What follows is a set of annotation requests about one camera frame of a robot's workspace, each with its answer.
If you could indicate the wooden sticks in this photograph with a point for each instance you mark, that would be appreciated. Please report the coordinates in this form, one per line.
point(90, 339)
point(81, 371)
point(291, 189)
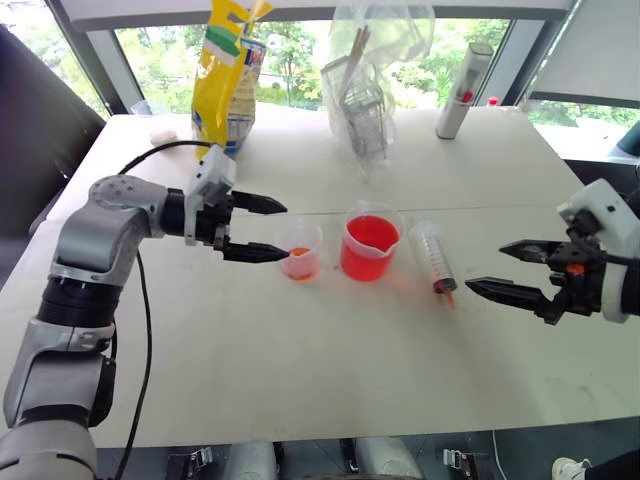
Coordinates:
point(356, 55)

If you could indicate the small clear plastic cup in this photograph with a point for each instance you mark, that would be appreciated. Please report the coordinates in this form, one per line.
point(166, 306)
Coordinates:
point(300, 252)

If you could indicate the clear plastic syringe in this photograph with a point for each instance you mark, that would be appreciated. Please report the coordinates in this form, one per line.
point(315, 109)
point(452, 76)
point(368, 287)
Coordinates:
point(435, 255)

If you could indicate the small red-capped object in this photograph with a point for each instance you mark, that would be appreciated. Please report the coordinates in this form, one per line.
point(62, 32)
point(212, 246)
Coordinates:
point(493, 101)

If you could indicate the dark chair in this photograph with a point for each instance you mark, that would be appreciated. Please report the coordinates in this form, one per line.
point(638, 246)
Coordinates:
point(35, 150)

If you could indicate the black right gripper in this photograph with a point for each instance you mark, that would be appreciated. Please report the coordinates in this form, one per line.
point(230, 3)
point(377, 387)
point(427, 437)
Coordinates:
point(585, 290)

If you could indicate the grey rounded robot leg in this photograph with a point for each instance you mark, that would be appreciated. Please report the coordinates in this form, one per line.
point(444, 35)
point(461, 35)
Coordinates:
point(252, 462)
point(385, 460)

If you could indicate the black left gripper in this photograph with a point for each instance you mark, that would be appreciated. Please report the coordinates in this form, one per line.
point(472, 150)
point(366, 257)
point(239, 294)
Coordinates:
point(212, 225)

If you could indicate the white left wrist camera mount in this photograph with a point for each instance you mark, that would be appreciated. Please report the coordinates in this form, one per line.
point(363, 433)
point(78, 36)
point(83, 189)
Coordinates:
point(212, 172)

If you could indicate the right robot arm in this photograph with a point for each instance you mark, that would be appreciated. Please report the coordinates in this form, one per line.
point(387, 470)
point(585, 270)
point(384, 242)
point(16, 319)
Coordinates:
point(631, 290)

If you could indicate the beaker with red liquid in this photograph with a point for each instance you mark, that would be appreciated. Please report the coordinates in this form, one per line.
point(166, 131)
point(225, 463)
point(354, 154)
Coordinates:
point(370, 245)

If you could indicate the small white lump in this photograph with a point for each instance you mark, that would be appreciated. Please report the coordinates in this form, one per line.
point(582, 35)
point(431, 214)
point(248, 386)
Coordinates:
point(163, 137)

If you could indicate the dark rounded object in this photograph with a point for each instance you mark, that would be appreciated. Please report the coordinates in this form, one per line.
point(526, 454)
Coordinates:
point(630, 140)

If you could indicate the clear plastic bag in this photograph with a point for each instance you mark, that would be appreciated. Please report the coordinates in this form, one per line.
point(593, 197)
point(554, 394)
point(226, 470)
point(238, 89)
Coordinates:
point(370, 125)

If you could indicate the metal clasp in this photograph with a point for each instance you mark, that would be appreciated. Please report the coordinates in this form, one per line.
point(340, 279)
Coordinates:
point(192, 460)
point(460, 460)

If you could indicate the white roller blind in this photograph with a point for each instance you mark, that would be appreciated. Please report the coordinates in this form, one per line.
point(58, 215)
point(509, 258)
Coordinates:
point(590, 60)

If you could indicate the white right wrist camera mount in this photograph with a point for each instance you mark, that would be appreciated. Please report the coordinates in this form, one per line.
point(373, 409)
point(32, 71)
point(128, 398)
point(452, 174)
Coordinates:
point(607, 210)

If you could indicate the silver cylindrical bottle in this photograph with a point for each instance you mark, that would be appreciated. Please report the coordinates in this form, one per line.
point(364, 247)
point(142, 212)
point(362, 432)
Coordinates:
point(457, 100)

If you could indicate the white shoe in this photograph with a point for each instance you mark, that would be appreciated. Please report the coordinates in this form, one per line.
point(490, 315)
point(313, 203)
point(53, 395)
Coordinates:
point(570, 470)

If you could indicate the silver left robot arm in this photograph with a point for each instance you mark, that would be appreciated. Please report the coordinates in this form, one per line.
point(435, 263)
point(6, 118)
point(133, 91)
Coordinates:
point(80, 235)

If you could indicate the yellow snack bag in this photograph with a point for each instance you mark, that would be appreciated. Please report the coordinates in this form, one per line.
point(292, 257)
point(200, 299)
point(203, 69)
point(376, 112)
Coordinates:
point(220, 90)

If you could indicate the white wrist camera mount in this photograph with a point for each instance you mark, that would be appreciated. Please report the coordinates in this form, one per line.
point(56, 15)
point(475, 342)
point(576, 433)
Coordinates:
point(212, 172)
point(607, 210)

